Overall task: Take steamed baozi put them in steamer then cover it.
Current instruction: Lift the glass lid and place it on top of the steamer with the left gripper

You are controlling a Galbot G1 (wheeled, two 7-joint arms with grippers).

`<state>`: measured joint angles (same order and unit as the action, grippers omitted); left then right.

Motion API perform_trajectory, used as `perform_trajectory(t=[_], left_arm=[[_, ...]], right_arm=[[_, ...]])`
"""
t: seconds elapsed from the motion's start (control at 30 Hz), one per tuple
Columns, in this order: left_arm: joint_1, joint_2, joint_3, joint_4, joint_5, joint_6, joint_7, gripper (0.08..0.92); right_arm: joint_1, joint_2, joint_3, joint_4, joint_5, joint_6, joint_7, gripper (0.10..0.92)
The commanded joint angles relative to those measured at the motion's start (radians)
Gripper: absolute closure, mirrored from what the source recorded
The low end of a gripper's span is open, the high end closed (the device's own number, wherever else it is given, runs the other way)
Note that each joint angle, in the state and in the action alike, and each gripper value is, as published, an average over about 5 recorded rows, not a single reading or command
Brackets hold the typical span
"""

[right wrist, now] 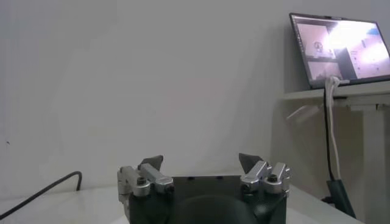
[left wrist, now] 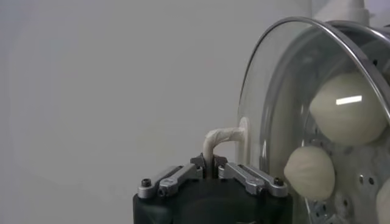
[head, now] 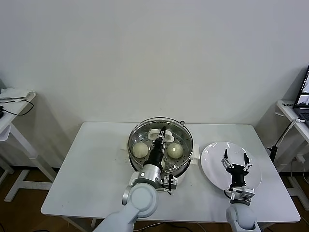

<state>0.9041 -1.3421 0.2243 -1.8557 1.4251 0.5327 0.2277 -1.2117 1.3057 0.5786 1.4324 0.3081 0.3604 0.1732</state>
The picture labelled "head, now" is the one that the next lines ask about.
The open laptop with lit screen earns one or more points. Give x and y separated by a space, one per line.
303 96

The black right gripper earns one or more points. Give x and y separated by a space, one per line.
237 174

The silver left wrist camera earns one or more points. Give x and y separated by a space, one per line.
167 181

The small black device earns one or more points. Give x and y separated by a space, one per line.
1 114

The white steamed baozi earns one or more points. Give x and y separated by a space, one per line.
163 164
140 149
175 150

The white wall plug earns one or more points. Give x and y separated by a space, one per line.
300 159

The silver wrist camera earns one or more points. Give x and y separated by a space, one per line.
167 181
246 192

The large white table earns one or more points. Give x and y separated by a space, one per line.
108 198

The white round plate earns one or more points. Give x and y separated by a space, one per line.
212 169

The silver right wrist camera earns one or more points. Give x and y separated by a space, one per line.
246 192

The white side table with laptop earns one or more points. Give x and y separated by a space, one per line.
285 106

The perforated steel steamer basket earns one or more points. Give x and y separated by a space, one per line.
178 170

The white electric cooker pot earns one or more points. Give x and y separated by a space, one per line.
196 154

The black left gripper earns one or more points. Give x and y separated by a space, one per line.
156 154

